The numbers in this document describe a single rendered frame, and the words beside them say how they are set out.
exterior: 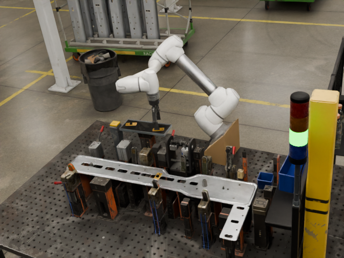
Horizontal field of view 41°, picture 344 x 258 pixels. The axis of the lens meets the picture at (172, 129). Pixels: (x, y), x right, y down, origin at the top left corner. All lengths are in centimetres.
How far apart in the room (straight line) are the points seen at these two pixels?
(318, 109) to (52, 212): 227
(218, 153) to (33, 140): 293
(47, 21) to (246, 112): 296
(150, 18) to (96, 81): 180
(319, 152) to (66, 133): 427
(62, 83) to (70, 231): 391
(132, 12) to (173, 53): 385
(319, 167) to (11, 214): 240
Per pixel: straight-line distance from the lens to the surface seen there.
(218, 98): 355
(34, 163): 547
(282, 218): 273
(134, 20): 740
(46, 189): 380
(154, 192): 293
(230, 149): 297
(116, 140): 355
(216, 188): 298
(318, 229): 225
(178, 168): 324
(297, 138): 179
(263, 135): 526
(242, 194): 292
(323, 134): 193
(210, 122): 359
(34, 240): 341
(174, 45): 357
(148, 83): 308
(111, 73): 586
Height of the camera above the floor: 291
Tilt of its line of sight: 32 degrees down
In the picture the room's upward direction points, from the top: 8 degrees counter-clockwise
